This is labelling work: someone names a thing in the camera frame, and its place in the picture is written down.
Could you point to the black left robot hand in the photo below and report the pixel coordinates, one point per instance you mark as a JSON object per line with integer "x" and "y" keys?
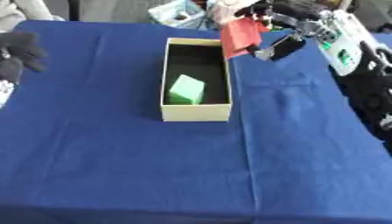
{"x": 19, "y": 52}

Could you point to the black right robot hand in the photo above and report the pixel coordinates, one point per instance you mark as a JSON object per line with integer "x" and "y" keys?
{"x": 288, "y": 46}

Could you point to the red block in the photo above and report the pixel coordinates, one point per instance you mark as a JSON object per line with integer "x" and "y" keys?
{"x": 241, "y": 37}

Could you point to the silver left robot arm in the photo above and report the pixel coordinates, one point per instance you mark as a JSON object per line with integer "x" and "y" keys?
{"x": 4, "y": 92}

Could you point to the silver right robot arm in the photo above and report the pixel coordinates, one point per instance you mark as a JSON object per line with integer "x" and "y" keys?
{"x": 352, "y": 52}

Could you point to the tan cardboard box dark inside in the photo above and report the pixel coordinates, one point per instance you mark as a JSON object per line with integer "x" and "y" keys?
{"x": 195, "y": 112}

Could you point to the person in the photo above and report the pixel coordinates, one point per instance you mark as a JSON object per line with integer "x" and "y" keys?
{"x": 20, "y": 10}

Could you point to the green block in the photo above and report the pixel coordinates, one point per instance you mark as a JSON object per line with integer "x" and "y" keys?
{"x": 187, "y": 91}

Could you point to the pale blue bag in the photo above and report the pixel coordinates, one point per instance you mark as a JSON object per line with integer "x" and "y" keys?
{"x": 176, "y": 13}

